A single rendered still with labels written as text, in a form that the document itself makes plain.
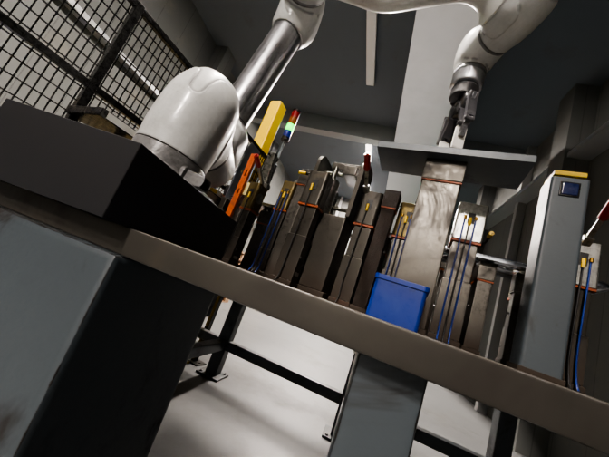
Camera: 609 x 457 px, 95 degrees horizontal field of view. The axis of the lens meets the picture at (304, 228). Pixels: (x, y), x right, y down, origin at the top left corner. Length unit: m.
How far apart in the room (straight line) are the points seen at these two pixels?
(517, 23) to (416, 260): 0.63
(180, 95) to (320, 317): 0.51
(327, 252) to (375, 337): 0.60
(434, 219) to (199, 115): 0.59
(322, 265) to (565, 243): 0.58
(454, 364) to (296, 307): 0.17
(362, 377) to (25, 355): 0.43
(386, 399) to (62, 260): 0.46
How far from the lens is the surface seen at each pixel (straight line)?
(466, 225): 0.95
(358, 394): 0.37
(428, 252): 0.75
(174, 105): 0.65
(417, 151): 0.84
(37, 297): 0.54
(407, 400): 0.38
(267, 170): 1.25
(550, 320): 0.77
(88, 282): 0.48
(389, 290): 0.62
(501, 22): 1.00
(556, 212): 0.84
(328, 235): 0.91
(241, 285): 0.36
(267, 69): 0.99
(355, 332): 0.33
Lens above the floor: 0.70
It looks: 12 degrees up
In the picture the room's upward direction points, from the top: 20 degrees clockwise
